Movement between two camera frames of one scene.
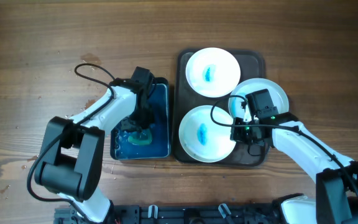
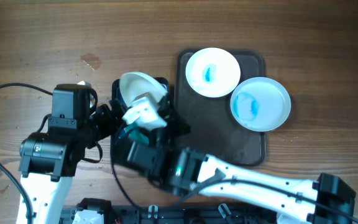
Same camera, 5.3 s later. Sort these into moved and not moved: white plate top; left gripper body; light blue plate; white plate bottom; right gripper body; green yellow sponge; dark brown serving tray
Moved: right gripper body; left gripper body; white plate bottom
Not moved: green yellow sponge; light blue plate; white plate top; dark brown serving tray
